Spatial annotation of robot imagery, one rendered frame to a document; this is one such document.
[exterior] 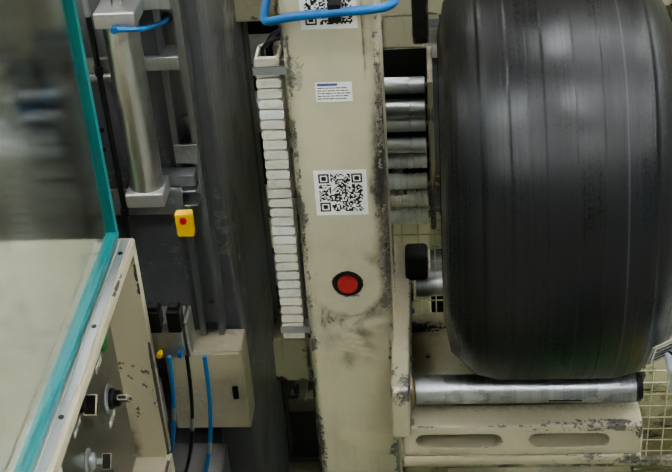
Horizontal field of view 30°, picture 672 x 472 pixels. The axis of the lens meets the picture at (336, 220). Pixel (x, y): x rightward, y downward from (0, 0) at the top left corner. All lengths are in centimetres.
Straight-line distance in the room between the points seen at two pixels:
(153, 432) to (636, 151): 78
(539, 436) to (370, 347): 29
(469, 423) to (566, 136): 53
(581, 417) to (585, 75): 57
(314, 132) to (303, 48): 13
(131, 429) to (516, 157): 68
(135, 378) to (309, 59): 50
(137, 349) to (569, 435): 68
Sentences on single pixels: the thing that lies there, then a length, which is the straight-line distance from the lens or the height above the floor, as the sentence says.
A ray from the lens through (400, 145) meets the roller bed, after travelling 220.
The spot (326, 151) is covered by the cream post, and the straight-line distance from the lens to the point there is 176.
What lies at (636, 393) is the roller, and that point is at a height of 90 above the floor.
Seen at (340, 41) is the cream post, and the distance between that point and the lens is 168.
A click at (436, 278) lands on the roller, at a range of 213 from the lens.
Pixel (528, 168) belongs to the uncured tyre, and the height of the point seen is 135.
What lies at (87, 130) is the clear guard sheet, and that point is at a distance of 155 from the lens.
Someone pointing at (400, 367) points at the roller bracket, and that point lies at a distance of 189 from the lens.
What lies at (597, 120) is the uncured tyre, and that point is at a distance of 160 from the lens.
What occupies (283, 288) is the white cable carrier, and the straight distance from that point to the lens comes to 191.
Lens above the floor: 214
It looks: 32 degrees down
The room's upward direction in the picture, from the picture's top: 4 degrees counter-clockwise
